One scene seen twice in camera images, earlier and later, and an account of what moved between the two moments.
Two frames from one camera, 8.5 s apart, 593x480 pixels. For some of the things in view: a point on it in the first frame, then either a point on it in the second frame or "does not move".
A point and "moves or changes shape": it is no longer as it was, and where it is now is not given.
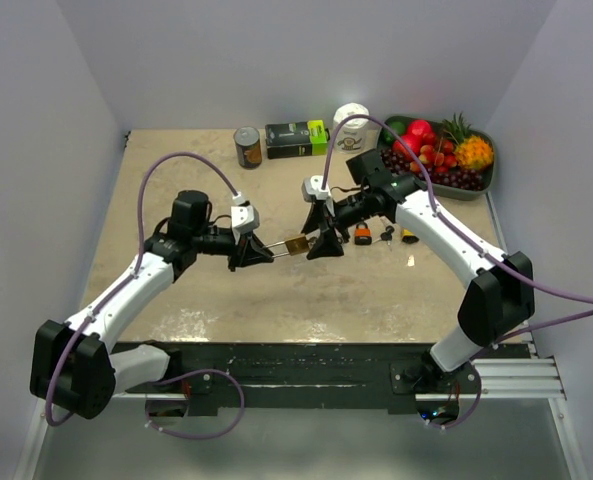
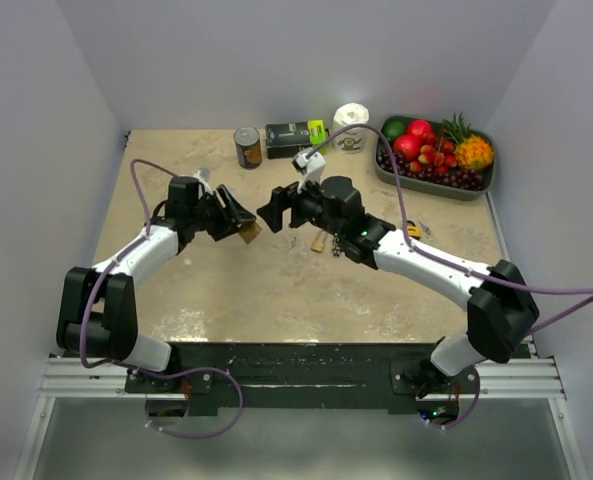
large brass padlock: [295, 246] moves or changes shape
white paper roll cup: [353, 135] does not move
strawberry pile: [441, 160] does not move
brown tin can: [249, 151] does not move
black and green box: [296, 139] does not move
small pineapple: [471, 151] does not move
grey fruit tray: [459, 162] -> [378, 173]
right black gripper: [326, 246] -> [273, 212]
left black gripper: [255, 254] -> [231, 219]
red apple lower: [413, 142] does not move
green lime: [398, 125] does not move
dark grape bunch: [468, 179] does not move
